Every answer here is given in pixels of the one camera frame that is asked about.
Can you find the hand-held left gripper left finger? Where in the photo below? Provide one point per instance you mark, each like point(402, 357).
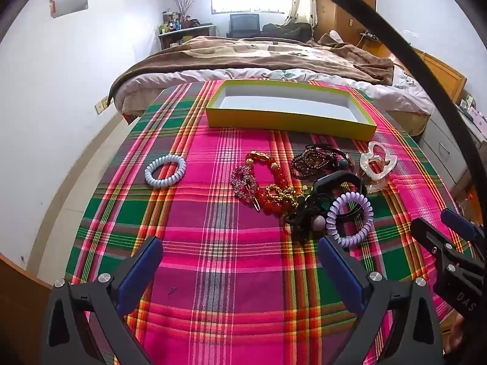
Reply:
point(140, 270)

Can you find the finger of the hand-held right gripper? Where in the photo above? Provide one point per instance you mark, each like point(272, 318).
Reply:
point(430, 235)
point(458, 222)

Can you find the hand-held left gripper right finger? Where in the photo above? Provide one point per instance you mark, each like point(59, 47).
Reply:
point(338, 270)

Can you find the black fitness band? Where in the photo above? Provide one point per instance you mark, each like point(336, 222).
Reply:
point(334, 178)

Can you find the white claw hair clip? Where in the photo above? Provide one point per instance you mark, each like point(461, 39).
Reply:
point(367, 163)

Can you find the rhinestone hair clip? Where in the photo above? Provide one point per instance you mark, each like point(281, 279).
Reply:
point(243, 182)

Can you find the yellow shallow box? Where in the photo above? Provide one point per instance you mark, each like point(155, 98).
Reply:
point(289, 121)

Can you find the person's right hand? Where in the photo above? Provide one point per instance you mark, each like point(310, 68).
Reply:
point(454, 334)

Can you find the grey drawer cabinet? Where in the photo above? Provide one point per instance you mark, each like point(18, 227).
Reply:
point(445, 148)

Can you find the plaid tablecloth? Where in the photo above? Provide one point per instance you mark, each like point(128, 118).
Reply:
point(228, 273)

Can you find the yellow mattress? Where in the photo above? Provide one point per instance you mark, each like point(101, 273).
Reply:
point(413, 121)

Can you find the wooden board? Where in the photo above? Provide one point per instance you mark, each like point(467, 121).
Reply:
point(19, 311)

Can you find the bed with brown blanket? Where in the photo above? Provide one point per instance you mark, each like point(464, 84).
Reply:
point(399, 95)

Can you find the wooden headboard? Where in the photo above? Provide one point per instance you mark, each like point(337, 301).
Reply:
point(445, 76)

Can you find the power strip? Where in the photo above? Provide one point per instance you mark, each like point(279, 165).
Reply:
point(369, 36)

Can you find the brown blanket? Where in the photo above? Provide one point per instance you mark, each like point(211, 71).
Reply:
point(228, 57)

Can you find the wooden dresser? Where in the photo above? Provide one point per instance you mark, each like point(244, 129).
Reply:
point(182, 38)

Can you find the dark cloth pile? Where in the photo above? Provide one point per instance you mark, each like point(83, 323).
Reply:
point(285, 30)

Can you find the wooden wardrobe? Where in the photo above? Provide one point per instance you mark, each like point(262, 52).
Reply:
point(342, 3)

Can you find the group of bottles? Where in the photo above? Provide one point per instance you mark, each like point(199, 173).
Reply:
point(173, 22)

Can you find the spotted curtain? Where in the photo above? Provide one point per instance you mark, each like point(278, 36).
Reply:
point(302, 3)

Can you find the black chair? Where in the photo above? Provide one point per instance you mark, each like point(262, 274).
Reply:
point(243, 22)

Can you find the dry branches in vase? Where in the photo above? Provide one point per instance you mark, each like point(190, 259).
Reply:
point(186, 3)

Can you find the red hanging ornament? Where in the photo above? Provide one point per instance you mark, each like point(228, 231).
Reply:
point(53, 2)

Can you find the wall socket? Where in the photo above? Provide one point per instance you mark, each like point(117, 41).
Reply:
point(101, 105)

